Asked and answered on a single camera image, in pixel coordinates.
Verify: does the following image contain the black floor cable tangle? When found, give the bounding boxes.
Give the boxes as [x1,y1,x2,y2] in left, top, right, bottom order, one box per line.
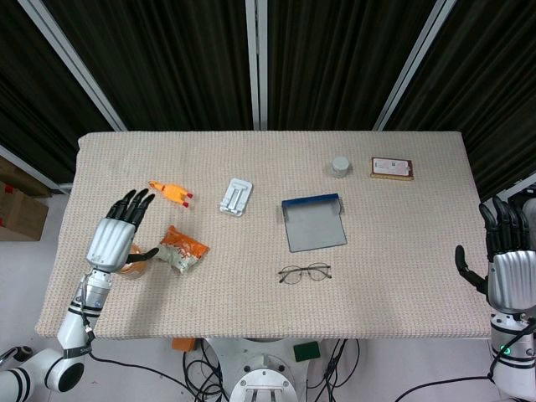
[90,338,229,399]
[305,338,503,402]

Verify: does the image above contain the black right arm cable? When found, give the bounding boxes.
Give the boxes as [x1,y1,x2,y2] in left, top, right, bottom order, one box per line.
[487,312,536,378]

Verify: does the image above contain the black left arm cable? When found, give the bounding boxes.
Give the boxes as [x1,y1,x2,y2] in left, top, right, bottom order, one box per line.
[79,271,100,361]

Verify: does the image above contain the clear jar with orange contents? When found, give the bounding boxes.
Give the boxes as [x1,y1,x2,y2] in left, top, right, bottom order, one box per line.
[120,245,151,277]

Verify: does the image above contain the thin-framed eyeglasses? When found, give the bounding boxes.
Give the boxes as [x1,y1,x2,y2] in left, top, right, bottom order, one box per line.
[278,262,332,284]

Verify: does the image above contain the flat red packet box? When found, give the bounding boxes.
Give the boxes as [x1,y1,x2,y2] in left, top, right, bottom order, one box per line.
[369,156,415,182]

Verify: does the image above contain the upright white frame post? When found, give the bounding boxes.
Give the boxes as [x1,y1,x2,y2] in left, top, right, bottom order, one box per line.
[245,0,269,130]

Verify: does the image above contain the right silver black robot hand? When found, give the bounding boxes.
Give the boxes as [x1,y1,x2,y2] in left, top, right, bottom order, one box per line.
[455,195,536,313]

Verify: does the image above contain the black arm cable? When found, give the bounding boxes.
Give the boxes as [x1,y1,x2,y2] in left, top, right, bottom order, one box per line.
[487,312,536,378]
[79,271,100,361]

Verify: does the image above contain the orange white snack bag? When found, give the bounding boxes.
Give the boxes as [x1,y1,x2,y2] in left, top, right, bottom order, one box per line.
[155,224,210,276]

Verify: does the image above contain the small white lidded jar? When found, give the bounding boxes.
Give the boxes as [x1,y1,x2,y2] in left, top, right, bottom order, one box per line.
[327,156,353,178]

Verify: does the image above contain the slanted white frame post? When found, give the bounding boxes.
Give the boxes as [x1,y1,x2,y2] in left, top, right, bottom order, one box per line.
[18,0,127,132]
[374,0,457,131]

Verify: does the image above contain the yellow rubber chicken toy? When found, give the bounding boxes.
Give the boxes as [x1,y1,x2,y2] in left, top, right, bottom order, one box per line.
[148,179,195,209]

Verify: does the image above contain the white phone stand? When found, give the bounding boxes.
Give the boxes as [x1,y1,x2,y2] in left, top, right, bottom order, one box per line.
[219,178,255,217]

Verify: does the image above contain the beige waffle tablecloth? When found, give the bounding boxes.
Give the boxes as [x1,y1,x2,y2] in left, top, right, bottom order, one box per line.
[35,131,497,340]

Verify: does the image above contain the small green block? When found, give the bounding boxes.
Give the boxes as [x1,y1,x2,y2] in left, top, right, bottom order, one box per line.
[293,341,322,363]

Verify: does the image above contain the black curtain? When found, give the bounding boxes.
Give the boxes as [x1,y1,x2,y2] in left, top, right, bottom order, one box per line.
[0,0,536,202]

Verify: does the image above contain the white grey robot base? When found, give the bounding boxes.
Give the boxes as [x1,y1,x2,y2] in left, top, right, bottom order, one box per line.
[207,337,323,402]

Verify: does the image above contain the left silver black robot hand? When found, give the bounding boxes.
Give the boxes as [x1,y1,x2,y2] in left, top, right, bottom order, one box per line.
[85,188,160,273]

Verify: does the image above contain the brown cardboard box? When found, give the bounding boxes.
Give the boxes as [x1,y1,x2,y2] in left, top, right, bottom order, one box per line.
[0,157,49,242]

